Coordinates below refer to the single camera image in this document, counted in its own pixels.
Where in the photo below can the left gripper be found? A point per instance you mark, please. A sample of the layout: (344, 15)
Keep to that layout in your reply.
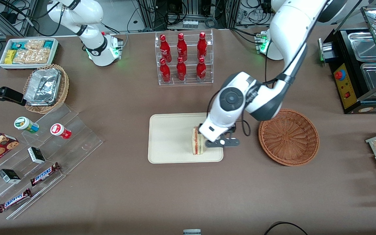
(200, 126)

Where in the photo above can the triangle sandwich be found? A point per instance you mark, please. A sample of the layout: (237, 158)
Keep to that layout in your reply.
(196, 143)

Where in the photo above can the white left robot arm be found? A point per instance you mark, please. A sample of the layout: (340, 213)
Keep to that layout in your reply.
(289, 29)

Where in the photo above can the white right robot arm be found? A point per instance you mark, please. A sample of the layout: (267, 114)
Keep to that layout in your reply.
(93, 36)

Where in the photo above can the light tan wicker basket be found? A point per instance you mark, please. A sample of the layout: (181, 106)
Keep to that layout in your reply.
(62, 93)

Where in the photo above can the brown round wicker basket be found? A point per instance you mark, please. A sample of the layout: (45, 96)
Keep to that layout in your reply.
(289, 138)

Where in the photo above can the beige plastic serving tray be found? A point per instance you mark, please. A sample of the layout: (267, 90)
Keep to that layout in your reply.
(168, 140)

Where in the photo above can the white rectangular snack bin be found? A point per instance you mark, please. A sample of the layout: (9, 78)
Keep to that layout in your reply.
(2, 63)

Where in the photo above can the green lid snack cup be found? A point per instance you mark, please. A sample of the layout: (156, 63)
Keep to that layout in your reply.
(24, 124)

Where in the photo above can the stack of foil trays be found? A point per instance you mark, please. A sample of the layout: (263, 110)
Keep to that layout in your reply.
(42, 86)

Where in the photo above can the yellow snack packet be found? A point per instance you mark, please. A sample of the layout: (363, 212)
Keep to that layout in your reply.
(10, 56)

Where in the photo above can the large clear cracker bag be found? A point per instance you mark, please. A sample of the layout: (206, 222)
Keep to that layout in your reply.
(33, 56)

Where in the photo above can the teal snack packet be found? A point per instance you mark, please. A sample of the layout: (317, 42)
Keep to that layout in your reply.
(19, 45)
(48, 44)

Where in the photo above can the small clear cracker bag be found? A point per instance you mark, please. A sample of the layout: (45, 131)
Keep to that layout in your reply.
(34, 45)

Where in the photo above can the red lid snack cup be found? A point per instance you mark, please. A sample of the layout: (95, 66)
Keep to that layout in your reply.
(59, 130)

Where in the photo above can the small black carton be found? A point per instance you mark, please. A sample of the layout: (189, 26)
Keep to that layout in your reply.
(10, 176)
(36, 155)

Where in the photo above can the red cola bottle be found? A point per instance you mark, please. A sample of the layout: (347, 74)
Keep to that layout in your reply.
(201, 70)
(165, 72)
(181, 47)
(202, 45)
(181, 71)
(165, 49)

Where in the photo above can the clear acrylic bottle rack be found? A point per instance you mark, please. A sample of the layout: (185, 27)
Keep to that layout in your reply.
(191, 70)

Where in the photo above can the clear acrylic stepped display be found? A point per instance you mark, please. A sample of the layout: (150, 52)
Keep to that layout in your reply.
(77, 137)

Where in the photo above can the Snickers chocolate bar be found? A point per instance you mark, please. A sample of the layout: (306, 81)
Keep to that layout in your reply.
(14, 200)
(44, 174)

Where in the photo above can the small grey device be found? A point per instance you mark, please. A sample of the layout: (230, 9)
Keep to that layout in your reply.
(192, 232)

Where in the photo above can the white power strip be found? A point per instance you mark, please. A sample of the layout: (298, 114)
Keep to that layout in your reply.
(190, 24)

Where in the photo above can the black food warmer machine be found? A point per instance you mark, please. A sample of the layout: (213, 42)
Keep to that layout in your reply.
(349, 102)

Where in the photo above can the red emergency stop button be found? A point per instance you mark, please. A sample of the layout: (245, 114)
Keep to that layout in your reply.
(340, 75)

